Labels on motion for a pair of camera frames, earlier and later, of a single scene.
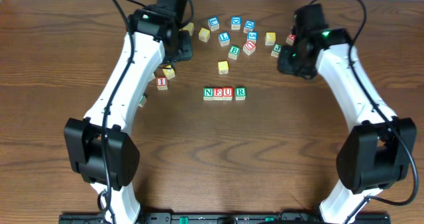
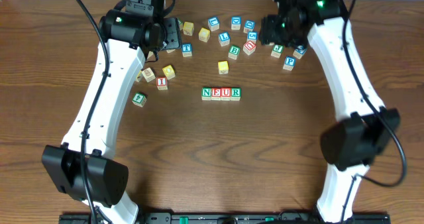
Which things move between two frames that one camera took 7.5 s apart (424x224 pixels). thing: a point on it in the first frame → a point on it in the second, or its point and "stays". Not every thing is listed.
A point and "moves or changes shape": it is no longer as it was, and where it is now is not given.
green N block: (208, 93) stays
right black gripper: (286, 63) → (269, 30)
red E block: (218, 94) stays
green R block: (240, 93) moves or changes shape
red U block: (227, 93) stays
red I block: (161, 83) stays
